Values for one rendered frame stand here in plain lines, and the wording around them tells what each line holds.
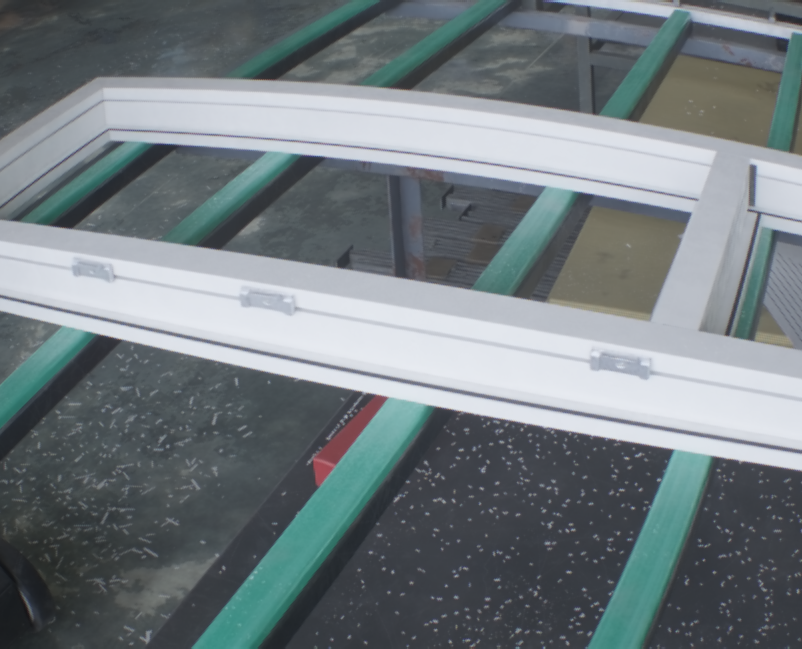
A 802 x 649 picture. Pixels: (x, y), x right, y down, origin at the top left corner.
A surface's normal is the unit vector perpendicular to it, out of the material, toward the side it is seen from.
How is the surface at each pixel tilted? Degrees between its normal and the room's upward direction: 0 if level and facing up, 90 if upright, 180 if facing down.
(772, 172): 90
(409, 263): 90
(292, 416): 0
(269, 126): 90
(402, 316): 90
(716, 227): 0
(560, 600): 0
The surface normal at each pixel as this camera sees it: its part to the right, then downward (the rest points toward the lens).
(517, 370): -0.41, 0.49
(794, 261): -0.06, -0.86
